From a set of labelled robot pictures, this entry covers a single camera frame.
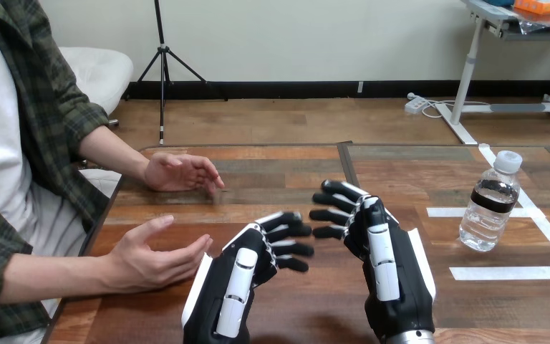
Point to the person's body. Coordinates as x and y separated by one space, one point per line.
14 142

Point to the white cushioned chair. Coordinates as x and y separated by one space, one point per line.
99 76

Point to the clear water bottle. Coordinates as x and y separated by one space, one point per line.
491 204

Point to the black tripod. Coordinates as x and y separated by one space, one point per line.
162 61

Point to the white desk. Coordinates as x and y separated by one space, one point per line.
502 71

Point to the white power strip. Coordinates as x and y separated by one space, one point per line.
415 104

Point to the orange thing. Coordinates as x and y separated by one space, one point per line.
540 5

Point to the person's hand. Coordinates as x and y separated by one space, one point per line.
180 172
154 256

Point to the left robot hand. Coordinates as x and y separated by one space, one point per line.
218 285

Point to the person's forearm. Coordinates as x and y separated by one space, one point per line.
113 154
57 277

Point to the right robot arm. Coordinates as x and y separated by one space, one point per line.
410 337

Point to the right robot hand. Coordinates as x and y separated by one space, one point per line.
398 285

